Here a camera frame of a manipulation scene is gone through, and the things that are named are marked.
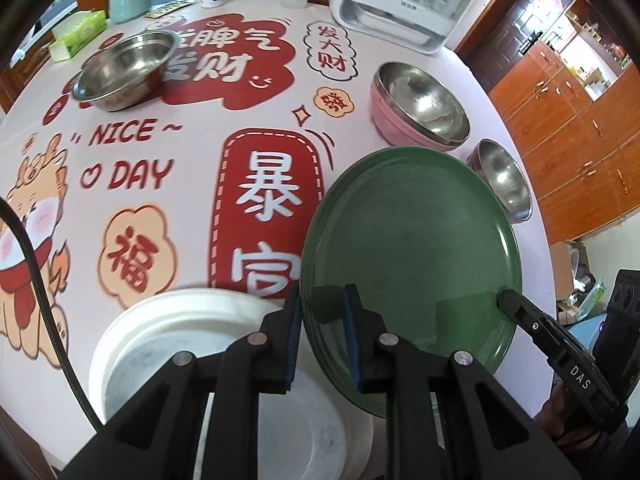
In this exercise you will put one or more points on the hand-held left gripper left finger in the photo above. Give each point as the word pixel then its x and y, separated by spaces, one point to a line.
pixel 296 332

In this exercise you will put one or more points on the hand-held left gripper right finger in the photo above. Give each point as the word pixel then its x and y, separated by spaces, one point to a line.
pixel 351 335

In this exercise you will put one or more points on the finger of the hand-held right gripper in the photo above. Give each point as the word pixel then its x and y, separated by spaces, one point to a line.
pixel 525 312

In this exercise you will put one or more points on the green plate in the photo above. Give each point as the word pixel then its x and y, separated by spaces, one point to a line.
pixel 415 240

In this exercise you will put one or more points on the small steel bowl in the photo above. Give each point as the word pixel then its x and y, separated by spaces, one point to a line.
pixel 505 180

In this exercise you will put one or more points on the large white plate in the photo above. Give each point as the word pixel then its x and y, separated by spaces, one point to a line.
pixel 150 320

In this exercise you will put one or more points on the pink bowl with steel inside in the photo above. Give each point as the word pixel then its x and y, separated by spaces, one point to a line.
pixel 395 125

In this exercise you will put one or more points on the wide steel bowl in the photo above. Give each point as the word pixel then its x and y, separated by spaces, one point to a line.
pixel 125 65

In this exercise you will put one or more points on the cardboard box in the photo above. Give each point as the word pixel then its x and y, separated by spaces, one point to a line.
pixel 565 270

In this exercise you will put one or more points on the pink printed tablecloth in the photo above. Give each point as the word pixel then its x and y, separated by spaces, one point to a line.
pixel 200 210

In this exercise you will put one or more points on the dark wooden entrance door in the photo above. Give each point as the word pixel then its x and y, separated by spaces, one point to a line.
pixel 505 20

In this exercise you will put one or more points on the white storage box clear cover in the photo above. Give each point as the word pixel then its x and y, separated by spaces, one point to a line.
pixel 380 20

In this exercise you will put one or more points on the patterned flat box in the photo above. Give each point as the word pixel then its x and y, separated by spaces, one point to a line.
pixel 167 9

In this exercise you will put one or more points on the green tissue box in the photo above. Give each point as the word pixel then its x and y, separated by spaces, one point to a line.
pixel 77 35

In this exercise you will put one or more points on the wooden wall cabinet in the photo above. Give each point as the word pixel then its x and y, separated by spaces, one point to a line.
pixel 575 160

